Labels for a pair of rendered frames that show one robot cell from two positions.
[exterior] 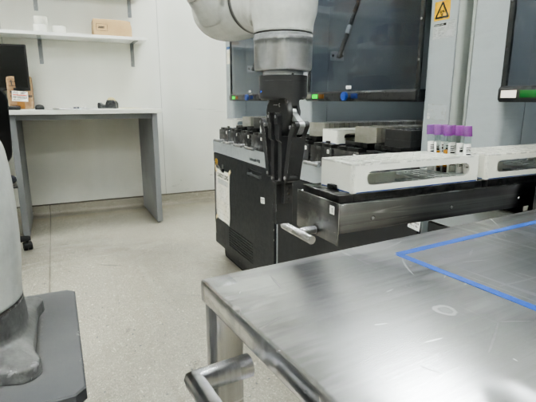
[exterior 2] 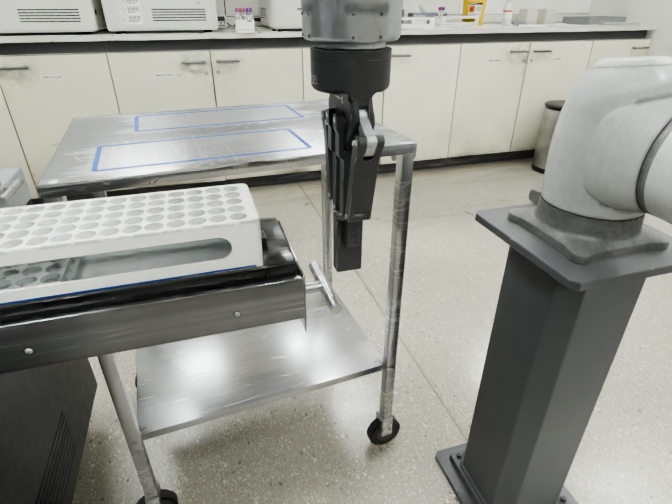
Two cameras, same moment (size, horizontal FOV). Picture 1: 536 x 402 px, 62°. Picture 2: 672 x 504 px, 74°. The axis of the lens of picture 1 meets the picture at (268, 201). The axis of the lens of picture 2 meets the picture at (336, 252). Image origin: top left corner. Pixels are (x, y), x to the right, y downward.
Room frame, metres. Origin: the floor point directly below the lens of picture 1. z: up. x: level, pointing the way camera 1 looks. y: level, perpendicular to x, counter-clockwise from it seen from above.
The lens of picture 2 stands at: (1.16, 0.03, 1.04)
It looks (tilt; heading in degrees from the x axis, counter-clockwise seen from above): 29 degrees down; 188
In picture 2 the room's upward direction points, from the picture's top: straight up
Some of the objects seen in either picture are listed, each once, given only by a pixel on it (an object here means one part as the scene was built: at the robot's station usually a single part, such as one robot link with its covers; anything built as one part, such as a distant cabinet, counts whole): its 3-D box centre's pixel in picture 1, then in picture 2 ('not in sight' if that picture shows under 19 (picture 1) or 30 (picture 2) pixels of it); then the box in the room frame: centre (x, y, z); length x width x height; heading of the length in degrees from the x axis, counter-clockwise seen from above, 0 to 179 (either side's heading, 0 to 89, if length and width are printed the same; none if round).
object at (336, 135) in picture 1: (363, 136); not in sight; (1.65, -0.35, 0.83); 0.30 x 0.10 x 0.06; 115
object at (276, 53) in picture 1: (282, 55); (351, 10); (0.71, -0.02, 1.03); 0.09 x 0.09 x 0.06
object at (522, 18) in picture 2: not in sight; (536, 16); (-2.87, 0.98, 0.95); 0.25 x 0.11 x 0.10; 112
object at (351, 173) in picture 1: (401, 172); (100, 246); (0.82, -0.25, 0.83); 0.30 x 0.10 x 0.06; 116
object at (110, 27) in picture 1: (111, 29); not in sight; (3.81, 1.27, 1.52); 0.29 x 0.22 x 0.12; 114
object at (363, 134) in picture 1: (368, 135); not in sight; (1.47, -0.33, 0.85); 0.12 x 0.02 x 0.06; 26
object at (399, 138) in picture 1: (400, 139); not in sight; (1.33, -0.39, 0.85); 0.12 x 0.02 x 0.06; 26
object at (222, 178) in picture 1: (221, 195); not in sight; (2.51, 0.27, 0.43); 0.27 x 0.02 x 0.36; 25
